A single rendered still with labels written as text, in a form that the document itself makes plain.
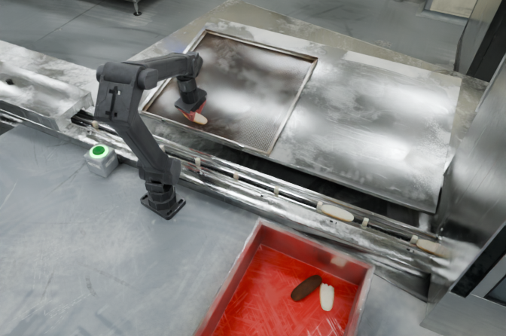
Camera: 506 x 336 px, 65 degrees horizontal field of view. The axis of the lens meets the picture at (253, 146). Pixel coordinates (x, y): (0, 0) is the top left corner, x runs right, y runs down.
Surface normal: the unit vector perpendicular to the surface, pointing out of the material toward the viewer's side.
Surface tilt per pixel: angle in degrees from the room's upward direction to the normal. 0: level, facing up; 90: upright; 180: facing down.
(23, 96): 0
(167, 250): 0
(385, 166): 10
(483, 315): 91
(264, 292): 0
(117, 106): 44
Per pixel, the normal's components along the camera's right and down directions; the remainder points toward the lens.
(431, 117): -0.04, -0.59
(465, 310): -0.40, 0.63
